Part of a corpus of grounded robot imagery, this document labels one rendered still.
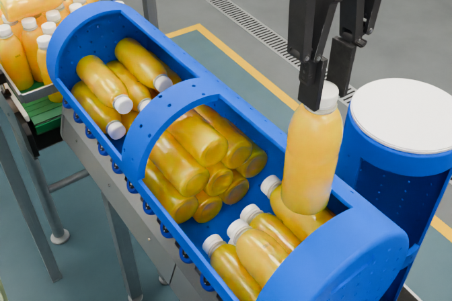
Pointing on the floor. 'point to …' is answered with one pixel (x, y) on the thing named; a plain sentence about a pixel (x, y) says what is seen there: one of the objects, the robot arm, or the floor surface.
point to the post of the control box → (11, 173)
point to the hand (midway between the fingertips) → (325, 74)
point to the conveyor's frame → (21, 134)
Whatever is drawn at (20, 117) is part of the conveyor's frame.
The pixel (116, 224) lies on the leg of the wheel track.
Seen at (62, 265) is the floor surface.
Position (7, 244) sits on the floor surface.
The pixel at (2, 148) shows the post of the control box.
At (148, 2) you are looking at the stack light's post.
